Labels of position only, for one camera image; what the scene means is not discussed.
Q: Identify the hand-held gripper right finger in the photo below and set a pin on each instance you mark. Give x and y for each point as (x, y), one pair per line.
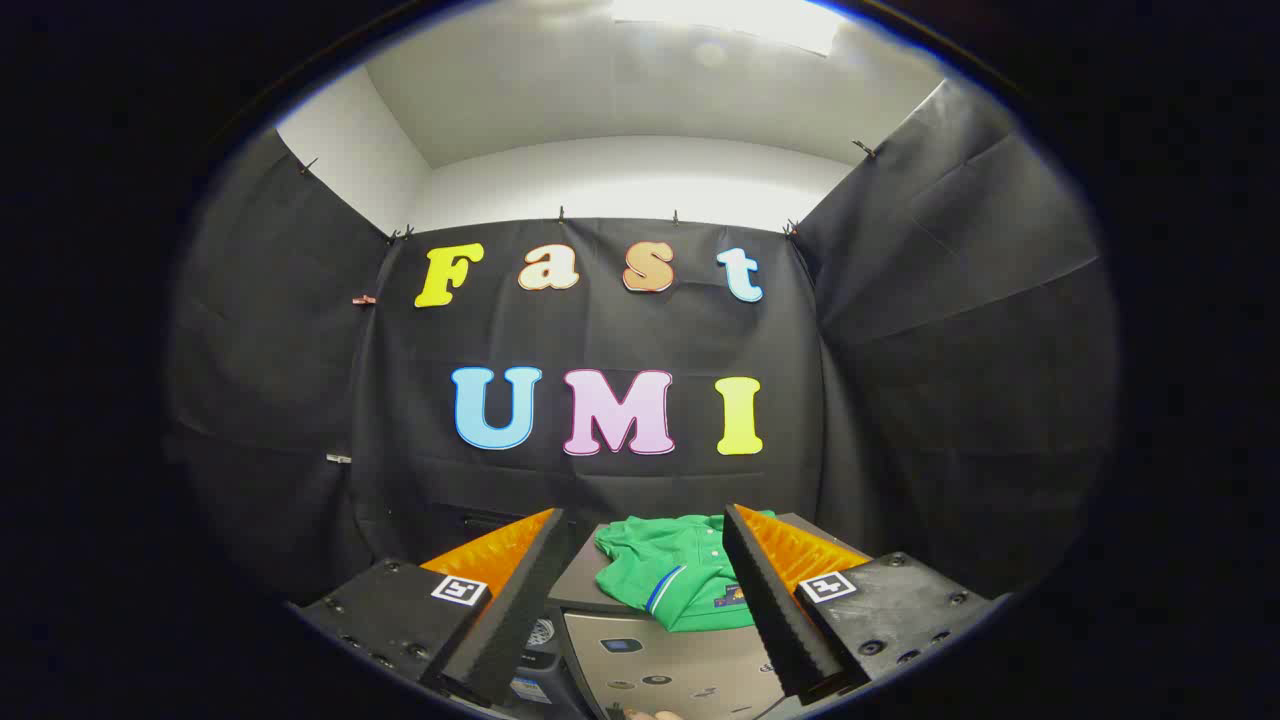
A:
(770, 610)

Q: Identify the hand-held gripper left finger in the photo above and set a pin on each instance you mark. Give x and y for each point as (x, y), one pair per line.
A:
(520, 610)

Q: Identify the green polo shirt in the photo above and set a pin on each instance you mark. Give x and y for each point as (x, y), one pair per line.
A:
(680, 570)

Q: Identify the black backdrop cloth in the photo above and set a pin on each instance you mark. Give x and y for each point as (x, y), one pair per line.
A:
(600, 340)

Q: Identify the dark grey washing machine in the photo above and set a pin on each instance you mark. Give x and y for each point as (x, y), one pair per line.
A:
(545, 660)

